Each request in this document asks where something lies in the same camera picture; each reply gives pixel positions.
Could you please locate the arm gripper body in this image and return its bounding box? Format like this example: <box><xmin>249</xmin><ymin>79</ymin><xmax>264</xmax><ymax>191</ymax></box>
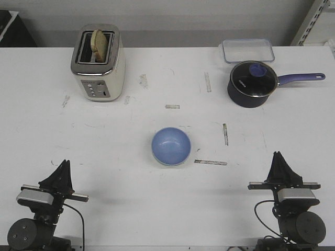
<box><xmin>21</xmin><ymin>185</ymin><xmax>88</xmax><ymax>217</ymax></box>
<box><xmin>248</xmin><ymin>182</ymin><xmax>321</xmax><ymax>201</ymax></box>

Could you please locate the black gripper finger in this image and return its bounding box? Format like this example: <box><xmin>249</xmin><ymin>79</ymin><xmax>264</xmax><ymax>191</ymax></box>
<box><xmin>277</xmin><ymin>151</ymin><xmax>303</xmax><ymax>186</ymax></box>
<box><xmin>265</xmin><ymin>151</ymin><xmax>280</xmax><ymax>182</ymax></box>
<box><xmin>65</xmin><ymin>160</ymin><xmax>74</xmax><ymax>193</ymax></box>
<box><xmin>38</xmin><ymin>159</ymin><xmax>67</xmax><ymax>189</ymax></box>

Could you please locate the blue bowl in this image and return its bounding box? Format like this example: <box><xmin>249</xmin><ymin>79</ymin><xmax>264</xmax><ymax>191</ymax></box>
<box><xmin>151</xmin><ymin>127</ymin><xmax>192</xmax><ymax>166</ymax></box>

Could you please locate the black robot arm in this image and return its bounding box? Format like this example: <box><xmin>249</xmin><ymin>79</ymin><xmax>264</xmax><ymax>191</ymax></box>
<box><xmin>248</xmin><ymin>151</ymin><xmax>326</xmax><ymax>250</ymax></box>
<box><xmin>7</xmin><ymin>160</ymin><xmax>88</xmax><ymax>250</ymax></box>

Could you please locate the dark blue saucepan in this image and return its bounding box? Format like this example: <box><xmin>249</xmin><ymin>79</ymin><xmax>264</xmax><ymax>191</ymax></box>
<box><xmin>227</xmin><ymin>71</ymin><xmax>326</xmax><ymax>108</ymax></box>

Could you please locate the glass pot lid blue knob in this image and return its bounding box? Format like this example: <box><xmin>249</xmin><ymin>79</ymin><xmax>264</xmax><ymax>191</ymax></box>
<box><xmin>230</xmin><ymin>61</ymin><xmax>278</xmax><ymax>97</ymax></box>

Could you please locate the cream two-slot toaster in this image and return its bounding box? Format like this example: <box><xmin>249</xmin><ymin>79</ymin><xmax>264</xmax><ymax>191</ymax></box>
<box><xmin>71</xmin><ymin>24</ymin><xmax>126</xmax><ymax>102</ymax></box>

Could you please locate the clear plastic container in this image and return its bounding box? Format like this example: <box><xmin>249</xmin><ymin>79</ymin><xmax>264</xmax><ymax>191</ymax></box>
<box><xmin>219</xmin><ymin>38</ymin><xmax>275</xmax><ymax>64</ymax></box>

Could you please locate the toast slice in toaster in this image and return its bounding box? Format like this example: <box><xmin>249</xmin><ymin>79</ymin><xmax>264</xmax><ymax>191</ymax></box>
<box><xmin>90</xmin><ymin>29</ymin><xmax>108</xmax><ymax>63</ymax></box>

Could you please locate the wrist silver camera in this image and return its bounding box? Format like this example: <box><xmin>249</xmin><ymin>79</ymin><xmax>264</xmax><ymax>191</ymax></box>
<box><xmin>16</xmin><ymin>189</ymin><xmax>54</xmax><ymax>206</ymax></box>
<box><xmin>277</xmin><ymin>188</ymin><xmax>320</xmax><ymax>207</ymax></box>

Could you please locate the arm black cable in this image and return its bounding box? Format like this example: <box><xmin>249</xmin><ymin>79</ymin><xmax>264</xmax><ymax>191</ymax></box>
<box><xmin>254</xmin><ymin>200</ymin><xmax>286</xmax><ymax>244</ymax></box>
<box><xmin>62</xmin><ymin>203</ymin><xmax>85</xmax><ymax>251</ymax></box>

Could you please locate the white slotted shelf rail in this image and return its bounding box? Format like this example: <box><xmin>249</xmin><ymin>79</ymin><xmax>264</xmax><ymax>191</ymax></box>
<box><xmin>290</xmin><ymin>1</ymin><xmax>334</xmax><ymax>46</ymax></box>

